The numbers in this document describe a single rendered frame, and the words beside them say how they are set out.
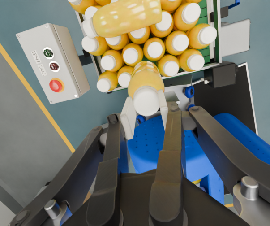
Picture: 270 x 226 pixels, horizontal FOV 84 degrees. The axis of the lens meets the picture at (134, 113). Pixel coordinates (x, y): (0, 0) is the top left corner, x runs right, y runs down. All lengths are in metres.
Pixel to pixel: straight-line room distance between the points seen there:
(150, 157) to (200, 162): 0.12
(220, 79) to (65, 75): 0.48
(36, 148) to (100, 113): 1.05
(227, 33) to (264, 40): 1.11
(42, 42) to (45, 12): 1.30
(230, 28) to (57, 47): 0.59
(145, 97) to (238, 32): 0.57
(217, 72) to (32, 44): 0.54
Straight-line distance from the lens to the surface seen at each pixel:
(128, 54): 0.44
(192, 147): 0.43
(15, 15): 1.95
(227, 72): 0.58
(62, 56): 0.47
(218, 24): 0.57
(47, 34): 0.49
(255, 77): 1.84
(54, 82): 0.49
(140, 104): 0.22
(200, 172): 0.42
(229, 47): 0.72
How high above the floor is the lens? 1.51
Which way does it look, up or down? 66 degrees down
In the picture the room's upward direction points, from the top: 169 degrees counter-clockwise
